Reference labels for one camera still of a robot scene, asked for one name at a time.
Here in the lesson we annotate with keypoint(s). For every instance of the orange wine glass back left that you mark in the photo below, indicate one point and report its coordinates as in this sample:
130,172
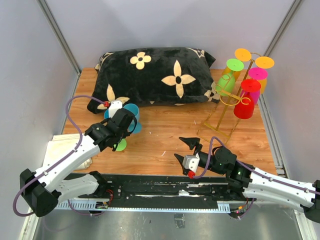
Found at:
242,54

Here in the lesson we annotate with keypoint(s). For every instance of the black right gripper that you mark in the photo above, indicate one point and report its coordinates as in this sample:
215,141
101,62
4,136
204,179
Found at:
191,142

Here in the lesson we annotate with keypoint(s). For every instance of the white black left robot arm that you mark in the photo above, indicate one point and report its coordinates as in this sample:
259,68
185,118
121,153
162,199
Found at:
46,187

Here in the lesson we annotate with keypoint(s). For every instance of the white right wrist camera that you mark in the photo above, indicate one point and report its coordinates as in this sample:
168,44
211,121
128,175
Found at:
191,162

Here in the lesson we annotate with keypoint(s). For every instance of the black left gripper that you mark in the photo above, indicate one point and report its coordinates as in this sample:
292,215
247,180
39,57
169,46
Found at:
126,133

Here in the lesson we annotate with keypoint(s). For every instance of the red wine glass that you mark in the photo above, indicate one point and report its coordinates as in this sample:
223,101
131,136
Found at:
245,108

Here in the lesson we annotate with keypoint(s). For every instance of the black floral plush pillow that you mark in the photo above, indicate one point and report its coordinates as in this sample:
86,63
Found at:
156,76

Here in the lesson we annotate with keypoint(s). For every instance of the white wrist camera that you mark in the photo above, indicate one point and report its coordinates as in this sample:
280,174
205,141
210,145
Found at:
115,105
191,162

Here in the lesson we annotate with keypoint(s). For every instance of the orange wine glass back right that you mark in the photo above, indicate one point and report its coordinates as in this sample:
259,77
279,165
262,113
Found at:
264,63

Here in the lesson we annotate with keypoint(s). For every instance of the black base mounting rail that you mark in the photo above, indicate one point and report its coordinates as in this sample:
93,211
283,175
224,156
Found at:
161,192

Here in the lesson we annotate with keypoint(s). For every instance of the white folded cloth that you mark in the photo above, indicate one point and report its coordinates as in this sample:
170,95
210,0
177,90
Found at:
59,146

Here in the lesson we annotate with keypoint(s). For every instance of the blue wine glass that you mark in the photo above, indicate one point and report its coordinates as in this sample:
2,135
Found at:
135,127
106,115

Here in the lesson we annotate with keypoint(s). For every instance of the orange wine glass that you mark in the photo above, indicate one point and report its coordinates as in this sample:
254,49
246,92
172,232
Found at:
264,63
242,54

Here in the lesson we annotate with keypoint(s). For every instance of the green wine glass left row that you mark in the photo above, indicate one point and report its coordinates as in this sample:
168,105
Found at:
227,80

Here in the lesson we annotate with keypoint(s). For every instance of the pink wine glass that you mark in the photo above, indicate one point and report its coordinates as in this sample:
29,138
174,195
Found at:
257,75

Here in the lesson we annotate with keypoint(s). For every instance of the blue wine glass front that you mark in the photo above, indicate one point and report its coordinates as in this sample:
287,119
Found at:
106,115

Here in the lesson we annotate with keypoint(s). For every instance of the gold wire glass rack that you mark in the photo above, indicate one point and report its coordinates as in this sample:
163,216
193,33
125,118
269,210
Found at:
222,120

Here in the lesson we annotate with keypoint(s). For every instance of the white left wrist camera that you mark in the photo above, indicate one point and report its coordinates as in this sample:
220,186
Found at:
115,105

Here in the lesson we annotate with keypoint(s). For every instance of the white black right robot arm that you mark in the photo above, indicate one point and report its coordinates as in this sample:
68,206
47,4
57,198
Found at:
248,181

